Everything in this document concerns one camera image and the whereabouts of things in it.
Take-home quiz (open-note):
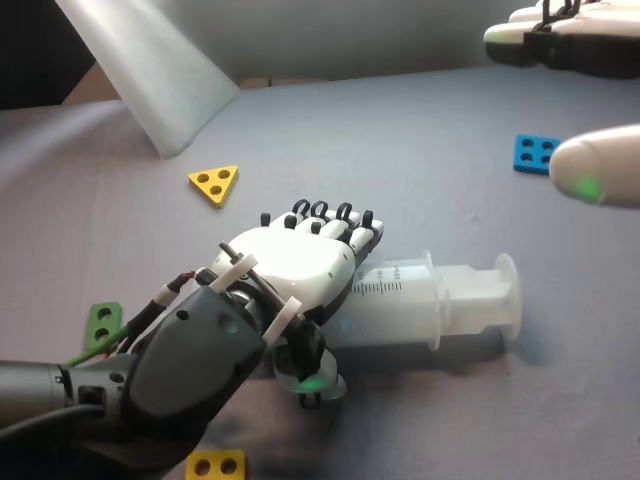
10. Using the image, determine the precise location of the green cable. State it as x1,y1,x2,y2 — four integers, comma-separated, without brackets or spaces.
62,319,146,369

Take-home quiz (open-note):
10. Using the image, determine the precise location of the green two-hole block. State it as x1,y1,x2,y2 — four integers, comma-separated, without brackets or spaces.
83,301,124,354

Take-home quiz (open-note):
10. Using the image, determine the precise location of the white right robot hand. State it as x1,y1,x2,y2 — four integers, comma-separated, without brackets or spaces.
483,0,640,209

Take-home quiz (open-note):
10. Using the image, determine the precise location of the white backdrop sheet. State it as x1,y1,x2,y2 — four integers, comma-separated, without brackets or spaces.
53,0,242,160

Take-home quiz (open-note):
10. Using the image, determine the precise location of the yellow triangle three-hole block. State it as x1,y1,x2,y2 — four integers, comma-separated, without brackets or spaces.
187,163,241,209

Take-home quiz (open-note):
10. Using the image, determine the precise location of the translucent plastic measuring cup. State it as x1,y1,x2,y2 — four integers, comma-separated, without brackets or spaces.
327,249,524,355

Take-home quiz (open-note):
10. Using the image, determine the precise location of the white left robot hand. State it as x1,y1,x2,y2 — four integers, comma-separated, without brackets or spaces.
212,198,387,410

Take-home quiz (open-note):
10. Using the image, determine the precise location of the blue square four-hole block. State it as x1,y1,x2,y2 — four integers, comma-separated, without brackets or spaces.
513,133,564,175

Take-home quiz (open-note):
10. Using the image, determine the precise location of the grey table cloth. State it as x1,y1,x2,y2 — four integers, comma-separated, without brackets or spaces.
0,63,640,480

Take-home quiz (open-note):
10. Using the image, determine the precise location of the yellow rectangular two-hole block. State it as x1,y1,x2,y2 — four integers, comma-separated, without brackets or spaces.
185,448,247,480

